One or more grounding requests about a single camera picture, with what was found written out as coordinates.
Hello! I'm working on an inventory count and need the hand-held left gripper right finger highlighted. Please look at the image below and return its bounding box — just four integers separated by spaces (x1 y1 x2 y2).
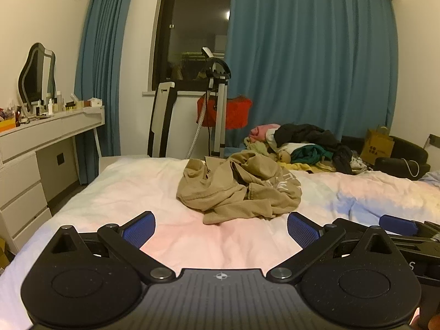
266 212 394 281

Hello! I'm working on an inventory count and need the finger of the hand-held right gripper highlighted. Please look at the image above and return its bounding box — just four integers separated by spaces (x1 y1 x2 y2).
380 214 440 246

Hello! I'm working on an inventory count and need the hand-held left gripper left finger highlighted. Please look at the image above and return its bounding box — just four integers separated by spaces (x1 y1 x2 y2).
50 211 176 282

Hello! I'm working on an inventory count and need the tan hoodie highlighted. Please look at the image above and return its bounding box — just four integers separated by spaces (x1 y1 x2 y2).
176 150 302 226

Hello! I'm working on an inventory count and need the pile of clothes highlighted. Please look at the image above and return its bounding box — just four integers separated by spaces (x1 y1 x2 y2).
243 123 370 176

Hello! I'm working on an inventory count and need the person's right hand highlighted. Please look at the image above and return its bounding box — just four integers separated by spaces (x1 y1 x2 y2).
411 313 440 330

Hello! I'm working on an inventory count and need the pastel bed blanket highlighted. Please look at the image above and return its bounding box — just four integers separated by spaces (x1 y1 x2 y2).
0 155 440 330

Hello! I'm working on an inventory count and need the black sofa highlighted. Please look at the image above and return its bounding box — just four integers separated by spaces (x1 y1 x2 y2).
340 134 432 181

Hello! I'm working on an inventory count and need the brown paper bag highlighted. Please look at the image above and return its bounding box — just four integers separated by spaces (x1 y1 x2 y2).
360 126 395 166

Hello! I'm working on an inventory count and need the white dressing table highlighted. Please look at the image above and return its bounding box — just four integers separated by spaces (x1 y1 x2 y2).
0 105 105 251

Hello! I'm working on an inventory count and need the red bag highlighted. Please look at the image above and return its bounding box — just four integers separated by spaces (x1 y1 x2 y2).
197 93 252 129

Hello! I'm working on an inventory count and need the standing garment steamer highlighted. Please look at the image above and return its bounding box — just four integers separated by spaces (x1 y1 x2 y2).
187 46 232 159

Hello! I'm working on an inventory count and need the group of cosmetic bottles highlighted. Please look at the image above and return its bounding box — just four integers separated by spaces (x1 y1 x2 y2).
15 91 104 124

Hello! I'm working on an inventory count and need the wide blue curtain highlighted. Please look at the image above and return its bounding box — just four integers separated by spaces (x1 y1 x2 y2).
223 0 396 152

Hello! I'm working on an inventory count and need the narrow blue curtain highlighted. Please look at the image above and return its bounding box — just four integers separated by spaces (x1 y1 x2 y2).
74 0 169 157

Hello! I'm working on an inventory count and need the wavy framed mirror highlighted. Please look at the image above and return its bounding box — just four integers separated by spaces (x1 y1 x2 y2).
18 43 56 112

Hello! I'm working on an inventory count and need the dark window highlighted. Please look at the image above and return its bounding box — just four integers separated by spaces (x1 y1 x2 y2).
151 0 234 92

